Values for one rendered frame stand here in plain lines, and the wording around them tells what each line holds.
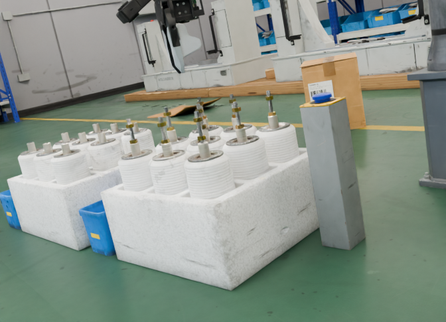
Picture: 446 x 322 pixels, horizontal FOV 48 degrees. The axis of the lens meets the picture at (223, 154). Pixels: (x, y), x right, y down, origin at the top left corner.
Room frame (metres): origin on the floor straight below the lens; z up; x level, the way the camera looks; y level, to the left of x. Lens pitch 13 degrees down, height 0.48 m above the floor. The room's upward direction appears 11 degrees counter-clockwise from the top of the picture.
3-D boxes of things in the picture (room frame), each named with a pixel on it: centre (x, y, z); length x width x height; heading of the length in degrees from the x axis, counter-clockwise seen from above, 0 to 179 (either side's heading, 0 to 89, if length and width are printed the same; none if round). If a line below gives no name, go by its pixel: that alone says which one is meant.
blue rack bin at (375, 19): (6.29, -2.34, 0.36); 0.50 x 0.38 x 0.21; 125
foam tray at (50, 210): (1.58, 0.42, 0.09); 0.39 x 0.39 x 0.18; 42
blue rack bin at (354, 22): (6.67, -2.12, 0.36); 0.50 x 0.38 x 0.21; 125
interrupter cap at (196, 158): (1.02, 0.04, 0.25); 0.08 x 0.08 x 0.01
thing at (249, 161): (1.10, -0.05, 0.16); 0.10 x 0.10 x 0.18
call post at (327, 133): (1.03, -0.22, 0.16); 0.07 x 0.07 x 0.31; 45
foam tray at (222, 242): (1.18, 0.03, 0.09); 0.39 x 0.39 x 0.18; 45
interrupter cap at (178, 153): (1.10, 0.12, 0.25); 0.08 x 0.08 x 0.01
